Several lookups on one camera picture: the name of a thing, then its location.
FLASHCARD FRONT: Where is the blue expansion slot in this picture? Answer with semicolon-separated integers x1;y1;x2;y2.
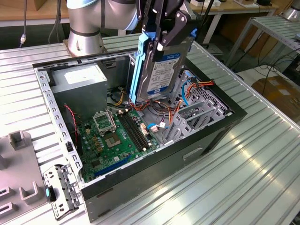
93;154;132;179

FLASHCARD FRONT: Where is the orange red wire bundle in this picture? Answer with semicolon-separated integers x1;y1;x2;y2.
128;99;183;125

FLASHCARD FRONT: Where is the black RAM slot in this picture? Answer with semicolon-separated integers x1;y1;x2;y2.
123;112;149;149
120;113;146;150
118;114;144;152
126;112;151;148

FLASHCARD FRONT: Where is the black case fan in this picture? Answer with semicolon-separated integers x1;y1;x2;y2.
62;104;83;157

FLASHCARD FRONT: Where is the wooden desk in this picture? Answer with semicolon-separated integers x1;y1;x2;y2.
0;0;279;45

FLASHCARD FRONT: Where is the yellow black wire bundle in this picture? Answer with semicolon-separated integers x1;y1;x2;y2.
107;86;129;109

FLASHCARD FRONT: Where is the grey metal disk bay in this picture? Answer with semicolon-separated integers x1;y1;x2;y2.
163;99;230;146

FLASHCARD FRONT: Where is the grey power supply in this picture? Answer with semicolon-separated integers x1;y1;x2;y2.
49;63;108;122

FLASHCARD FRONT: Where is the red black twisted wire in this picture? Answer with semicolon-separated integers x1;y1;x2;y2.
63;105;79;141

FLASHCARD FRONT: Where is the black cable with metal plug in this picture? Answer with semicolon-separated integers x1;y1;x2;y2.
19;0;28;48

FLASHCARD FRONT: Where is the grey parts rack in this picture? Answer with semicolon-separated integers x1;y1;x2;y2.
0;130;47;225

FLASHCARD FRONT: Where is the hard disk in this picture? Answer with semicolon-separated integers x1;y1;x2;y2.
128;28;197;105

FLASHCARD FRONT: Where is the grey metal slot retainer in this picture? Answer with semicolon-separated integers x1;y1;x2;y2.
43;163;82;221

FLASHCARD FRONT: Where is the CPU socket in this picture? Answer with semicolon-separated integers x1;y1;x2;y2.
104;132;122;149

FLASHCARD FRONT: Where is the orange red yellow power wire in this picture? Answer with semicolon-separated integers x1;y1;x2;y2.
187;79;215;94

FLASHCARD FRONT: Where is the large cardboard box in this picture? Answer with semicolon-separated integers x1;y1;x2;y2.
252;75;300;118

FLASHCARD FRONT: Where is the metal socket cover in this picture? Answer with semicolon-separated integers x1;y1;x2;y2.
92;109;117;137

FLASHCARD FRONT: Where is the blue data wire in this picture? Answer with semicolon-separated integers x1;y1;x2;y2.
181;70;195;106

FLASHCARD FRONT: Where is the short blue board cable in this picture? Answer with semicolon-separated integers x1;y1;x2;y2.
147;121;170;129

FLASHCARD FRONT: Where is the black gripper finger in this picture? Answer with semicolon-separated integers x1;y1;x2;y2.
135;0;154;33
151;0;188;62

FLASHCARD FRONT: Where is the green motherboard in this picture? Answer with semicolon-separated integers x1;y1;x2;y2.
77;107;162;183

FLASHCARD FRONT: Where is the black PC case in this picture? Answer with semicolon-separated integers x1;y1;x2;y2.
32;42;248;223

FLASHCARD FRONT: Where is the small cardboard box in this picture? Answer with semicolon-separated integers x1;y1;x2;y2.
34;0;49;12

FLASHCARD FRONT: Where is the metal slat side table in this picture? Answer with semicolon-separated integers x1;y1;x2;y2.
226;15;300;68

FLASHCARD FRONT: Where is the black latch with blue button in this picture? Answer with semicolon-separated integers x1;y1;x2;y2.
44;186;57;203

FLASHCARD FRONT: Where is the black stand pole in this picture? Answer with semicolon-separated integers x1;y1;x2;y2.
195;0;215;44

